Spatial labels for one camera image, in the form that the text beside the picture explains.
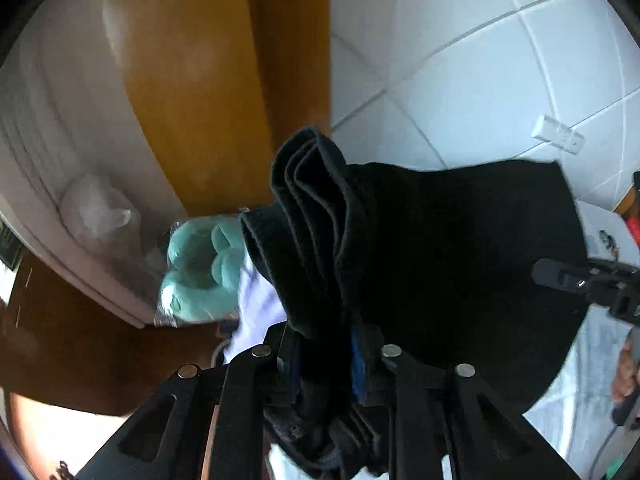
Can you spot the black hooded garment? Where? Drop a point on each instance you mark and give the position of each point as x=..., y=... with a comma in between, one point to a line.
x=437, y=262

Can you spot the teal plush toy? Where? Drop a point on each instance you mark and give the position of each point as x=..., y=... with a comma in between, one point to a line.
x=205, y=256

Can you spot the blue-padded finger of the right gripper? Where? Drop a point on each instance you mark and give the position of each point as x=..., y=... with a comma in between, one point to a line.
x=566, y=280

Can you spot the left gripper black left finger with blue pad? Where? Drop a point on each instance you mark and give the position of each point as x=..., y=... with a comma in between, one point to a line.
x=201, y=423

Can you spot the clear plastic bag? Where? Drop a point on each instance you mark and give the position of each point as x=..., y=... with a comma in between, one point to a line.
x=108, y=226

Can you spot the black key bunch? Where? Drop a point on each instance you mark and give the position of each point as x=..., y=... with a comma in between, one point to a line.
x=610, y=245

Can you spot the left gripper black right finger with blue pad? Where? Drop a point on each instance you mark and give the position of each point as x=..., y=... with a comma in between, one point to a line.
x=443, y=395

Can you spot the white wall socket panel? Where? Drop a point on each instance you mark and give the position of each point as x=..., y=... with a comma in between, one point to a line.
x=553, y=132

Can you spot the person's hand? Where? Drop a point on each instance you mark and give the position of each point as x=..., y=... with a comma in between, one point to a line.
x=626, y=375

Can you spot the red plastic basket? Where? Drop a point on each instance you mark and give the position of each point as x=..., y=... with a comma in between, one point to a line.
x=633, y=225

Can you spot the wooden headboard frame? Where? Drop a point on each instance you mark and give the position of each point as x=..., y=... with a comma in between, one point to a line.
x=218, y=86

